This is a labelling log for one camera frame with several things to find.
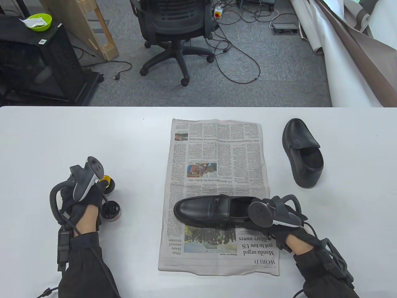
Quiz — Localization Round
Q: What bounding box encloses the black looped floor cable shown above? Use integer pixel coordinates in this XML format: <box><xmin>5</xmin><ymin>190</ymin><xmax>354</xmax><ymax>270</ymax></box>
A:
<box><xmin>214</xmin><ymin>19</ymin><xmax>261</xmax><ymax>84</ymax></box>

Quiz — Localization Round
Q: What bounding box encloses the wooden frame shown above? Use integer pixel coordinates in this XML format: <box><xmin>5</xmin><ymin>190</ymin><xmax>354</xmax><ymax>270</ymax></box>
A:
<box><xmin>40</xmin><ymin>0</ymin><xmax>120</xmax><ymax>61</ymax></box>

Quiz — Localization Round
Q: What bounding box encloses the black floor box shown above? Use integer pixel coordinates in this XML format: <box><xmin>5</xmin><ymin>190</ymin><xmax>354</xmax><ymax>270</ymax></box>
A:
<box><xmin>237</xmin><ymin>0</ymin><xmax>275</xmax><ymax>10</ymax></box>

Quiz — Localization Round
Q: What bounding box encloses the grey hand controller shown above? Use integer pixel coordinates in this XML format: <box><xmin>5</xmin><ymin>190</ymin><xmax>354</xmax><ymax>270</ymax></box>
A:
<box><xmin>248</xmin><ymin>195</ymin><xmax>303</xmax><ymax>228</ymax></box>
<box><xmin>50</xmin><ymin>156</ymin><xmax>106</xmax><ymax>224</ymax></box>

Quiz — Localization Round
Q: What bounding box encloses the black leather shoe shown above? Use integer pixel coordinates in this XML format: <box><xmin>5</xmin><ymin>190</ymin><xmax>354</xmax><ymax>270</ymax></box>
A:
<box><xmin>173</xmin><ymin>195</ymin><xmax>273</xmax><ymax>231</ymax></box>
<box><xmin>282</xmin><ymin>118</ymin><xmax>325</xmax><ymax>189</ymax></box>

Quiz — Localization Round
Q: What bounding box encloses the brown sheet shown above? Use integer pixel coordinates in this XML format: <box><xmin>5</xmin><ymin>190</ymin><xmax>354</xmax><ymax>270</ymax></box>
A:
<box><xmin>313</xmin><ymin>0</ymin><xmax>397</xmax><ymax>107</ymax></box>

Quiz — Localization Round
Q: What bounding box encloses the black shoe polish jar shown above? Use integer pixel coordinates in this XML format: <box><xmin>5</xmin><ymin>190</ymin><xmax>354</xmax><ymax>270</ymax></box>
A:
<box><xmin>101</xmin><ymin>201</ymin><xmax>121</xmax><ymax>222</ymax></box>

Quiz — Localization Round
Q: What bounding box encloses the white rolled sheet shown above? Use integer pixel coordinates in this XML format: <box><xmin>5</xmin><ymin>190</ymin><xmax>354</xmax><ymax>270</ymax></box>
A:
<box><xmin>290</xmin><ymin>0</ymin><xmax>385</xmax><ymax>107</ymax></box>

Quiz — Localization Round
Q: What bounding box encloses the newspaper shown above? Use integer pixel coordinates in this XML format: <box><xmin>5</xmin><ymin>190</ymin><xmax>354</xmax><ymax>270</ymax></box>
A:
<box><xmin>158</xmin><ymin>118</ymin><xmax>279</xmax><ymax>277</ymax></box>

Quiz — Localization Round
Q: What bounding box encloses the black office chair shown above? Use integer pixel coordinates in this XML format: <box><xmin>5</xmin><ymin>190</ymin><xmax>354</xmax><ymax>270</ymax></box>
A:
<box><xmin>130</xmin><ymin>0</ymin><xmax>220</xmax><ymax>87</ymax></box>

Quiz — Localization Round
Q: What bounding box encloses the black wrist mount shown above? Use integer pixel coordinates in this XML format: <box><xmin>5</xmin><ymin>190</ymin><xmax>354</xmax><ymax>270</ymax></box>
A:
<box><xmin>57</xmin><ymin>227</ymin><xmax>75</xmax><ymax>273</ymax></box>
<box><xmin>319</xmin><ymin>238</ymin><xmax>355</xmax><ymax>281</ymax></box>

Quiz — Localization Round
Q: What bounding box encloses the grey left hand controller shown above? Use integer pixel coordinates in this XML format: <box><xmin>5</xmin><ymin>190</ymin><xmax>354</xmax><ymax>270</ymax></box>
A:
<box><xmin>50</xmin><ymin>156</ymin><xmax>106</xmax><ymax>224</ymax></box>

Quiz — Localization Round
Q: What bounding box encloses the grey fabric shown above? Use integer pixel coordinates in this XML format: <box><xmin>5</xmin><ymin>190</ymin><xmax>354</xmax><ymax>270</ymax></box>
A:
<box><xmin>341</xmin><ymin>0</ymin><xmax>380</xmax><ymax>38</ymax></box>

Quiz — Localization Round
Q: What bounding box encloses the white packet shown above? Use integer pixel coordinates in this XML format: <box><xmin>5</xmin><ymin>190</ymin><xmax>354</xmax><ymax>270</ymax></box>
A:
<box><xmin>19</xmin><ymin>17</ymin><xmax>45</xmax><ymax>29</ymax></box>

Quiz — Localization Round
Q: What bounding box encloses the black left wrist mount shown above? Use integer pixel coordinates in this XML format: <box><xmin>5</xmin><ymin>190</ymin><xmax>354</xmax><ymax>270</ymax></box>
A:
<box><xmin>57</xmin><ymin>227</ymin><xmax>75</xmax><ymax>273</ymax></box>

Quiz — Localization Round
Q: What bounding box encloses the black metal leg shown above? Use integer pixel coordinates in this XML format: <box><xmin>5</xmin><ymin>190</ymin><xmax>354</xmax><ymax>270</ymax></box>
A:
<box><xmin>14</xmin><ymin>0</ymin><xmax>31</xmax><ymax>17</ymax></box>

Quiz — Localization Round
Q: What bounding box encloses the person's right forearm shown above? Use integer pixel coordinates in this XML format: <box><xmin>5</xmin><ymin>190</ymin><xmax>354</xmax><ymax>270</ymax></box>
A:
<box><xmin>285</xmin><ymin>234</ymin><xmax>360</xmax><ymax>298</ymax></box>

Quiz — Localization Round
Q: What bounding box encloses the white fabric sheet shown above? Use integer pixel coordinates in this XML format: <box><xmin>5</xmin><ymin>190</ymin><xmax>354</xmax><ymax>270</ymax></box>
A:
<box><xmin>368</xmin><ymin>0</ymin><xmax>397</xmax><ymax>52</ymax></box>

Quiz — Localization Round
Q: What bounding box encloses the grey right hand controller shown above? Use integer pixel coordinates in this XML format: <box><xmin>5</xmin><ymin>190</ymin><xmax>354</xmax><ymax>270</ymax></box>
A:
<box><xmin>248</xmin><ymin>195</ymin><xmax>303</xmax><ymax>228</ymax></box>

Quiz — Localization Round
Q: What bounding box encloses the black right wrist mount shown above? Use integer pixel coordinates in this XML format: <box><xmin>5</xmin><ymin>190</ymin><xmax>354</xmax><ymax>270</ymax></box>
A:
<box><xmin>319</xmin><ymin>238</ymin><xmax>355</xmax><ymax>281</ymax></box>

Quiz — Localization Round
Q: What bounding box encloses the person's right hand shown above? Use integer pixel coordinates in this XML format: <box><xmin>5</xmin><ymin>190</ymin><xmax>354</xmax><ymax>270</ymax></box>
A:
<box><xmin>245</xmin><ymin>223</ymin><xmax>323</xmax><ymax>255</ymax></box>

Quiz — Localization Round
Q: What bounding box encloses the green bowl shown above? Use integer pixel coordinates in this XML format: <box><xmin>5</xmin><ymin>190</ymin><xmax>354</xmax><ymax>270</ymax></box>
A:
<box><xmin>25</xmin><ymin>13</ymin><xmax>52</xmax><ymax>32</ymax></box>

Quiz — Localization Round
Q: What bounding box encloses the person's left hand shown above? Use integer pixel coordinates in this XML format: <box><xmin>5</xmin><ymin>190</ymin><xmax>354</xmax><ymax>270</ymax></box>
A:
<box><xmin>60</xmin><ymin>180</ymin><xmax>109</xmax><ymax>233</ymax></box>

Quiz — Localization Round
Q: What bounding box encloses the black cable with plug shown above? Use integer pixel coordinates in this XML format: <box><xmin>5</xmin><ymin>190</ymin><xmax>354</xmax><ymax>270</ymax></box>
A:
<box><xmin>81</xmin><ymin>61</ymin><xmax>133</xmax><ymax>80</ymax></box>

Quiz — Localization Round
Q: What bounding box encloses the person's left forearm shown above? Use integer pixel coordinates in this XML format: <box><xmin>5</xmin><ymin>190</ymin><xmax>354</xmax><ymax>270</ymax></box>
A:
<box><xmin>58</xmin><ymin>204</ymin><xmax>121</xmax><ymax>298</ymax></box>

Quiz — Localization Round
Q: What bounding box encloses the black cabinet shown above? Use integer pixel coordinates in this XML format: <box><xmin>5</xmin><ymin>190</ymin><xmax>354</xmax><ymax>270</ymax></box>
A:
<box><xmin>0</xmin><ymin>15</ymin><xmax>104</xmax><ymax>106</ymax></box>

